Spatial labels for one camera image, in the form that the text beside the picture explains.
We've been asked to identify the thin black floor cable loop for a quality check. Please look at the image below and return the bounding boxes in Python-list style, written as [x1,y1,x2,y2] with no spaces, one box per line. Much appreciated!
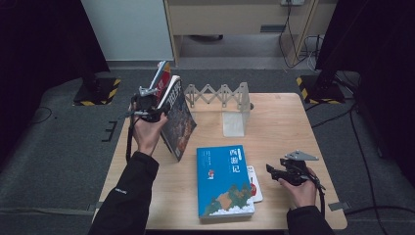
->
[30,106,53,125]

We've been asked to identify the hazard-striped black stand base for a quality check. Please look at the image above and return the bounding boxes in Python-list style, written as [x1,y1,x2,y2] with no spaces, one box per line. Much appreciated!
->
[296,73,346,106]
[71,76,121,107]

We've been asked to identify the hand-held gripper black cable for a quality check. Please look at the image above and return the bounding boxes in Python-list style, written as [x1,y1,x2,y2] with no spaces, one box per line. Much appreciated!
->
[125,111,141,163]
[306,172,327,218]

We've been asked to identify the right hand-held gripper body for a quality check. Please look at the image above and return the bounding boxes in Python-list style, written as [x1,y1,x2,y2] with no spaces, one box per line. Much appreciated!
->
[278,150,320,187]

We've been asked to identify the person's left hand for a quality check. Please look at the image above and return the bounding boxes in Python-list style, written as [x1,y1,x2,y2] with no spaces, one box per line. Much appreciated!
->
[129,101,169,157]

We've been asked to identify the grey tape piece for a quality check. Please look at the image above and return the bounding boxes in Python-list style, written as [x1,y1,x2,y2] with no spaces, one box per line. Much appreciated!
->
[87,201,111,212]
[327,201,350,212]

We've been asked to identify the left hand-held gripper black cable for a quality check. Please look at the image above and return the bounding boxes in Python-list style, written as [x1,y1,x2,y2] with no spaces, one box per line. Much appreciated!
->
[125,111,141,163]

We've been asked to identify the white cabinet panel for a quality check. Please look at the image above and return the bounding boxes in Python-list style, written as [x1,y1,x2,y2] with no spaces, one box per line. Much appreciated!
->
[80,0,174,62]

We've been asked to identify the expandable grey metal book rack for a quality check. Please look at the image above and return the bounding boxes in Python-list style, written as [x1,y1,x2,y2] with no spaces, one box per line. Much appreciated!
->
[184,81,254,138]

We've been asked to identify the right hand-held gripper black cable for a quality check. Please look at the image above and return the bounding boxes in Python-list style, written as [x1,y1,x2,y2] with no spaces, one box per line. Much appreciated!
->
[306,172,327,218]

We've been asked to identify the light wooden desk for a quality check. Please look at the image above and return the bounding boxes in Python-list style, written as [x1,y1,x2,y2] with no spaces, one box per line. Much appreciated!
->
[162,0,327,68]

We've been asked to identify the dark cover magazine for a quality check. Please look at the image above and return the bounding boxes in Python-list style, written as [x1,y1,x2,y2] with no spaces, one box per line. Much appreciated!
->
[157,74,198,163]

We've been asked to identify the black cables under desk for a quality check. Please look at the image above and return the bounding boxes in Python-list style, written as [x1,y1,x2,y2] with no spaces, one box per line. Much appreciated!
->
[278,4,324,70]

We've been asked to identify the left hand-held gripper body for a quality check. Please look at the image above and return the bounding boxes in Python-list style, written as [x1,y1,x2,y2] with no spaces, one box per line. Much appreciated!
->
[125,85,167,124]

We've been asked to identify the portrait cover magazine red title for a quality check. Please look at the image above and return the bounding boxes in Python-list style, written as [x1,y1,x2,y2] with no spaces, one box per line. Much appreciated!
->
[148,60,172,102]

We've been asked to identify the black curtain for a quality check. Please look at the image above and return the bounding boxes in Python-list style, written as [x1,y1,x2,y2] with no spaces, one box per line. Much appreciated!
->
[0,0,111,165]
[314,0,415,179]

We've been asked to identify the long black floor cable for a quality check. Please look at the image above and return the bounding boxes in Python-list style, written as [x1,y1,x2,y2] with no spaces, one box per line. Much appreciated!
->
[344,109,415,235]

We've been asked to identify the person's right hand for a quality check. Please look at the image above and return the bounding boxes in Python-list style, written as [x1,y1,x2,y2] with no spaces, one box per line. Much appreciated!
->
[277,166,318,209]

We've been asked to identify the short black floor cable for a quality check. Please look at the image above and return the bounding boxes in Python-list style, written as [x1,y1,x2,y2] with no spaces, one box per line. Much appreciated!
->
[311,109,355,129]

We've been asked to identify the blue book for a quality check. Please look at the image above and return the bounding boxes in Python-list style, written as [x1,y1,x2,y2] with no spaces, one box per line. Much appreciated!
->
[195,144,256,220]

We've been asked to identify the white caterpillar picture book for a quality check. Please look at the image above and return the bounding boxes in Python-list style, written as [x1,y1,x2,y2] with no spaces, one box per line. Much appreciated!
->
[246,164,264,204]

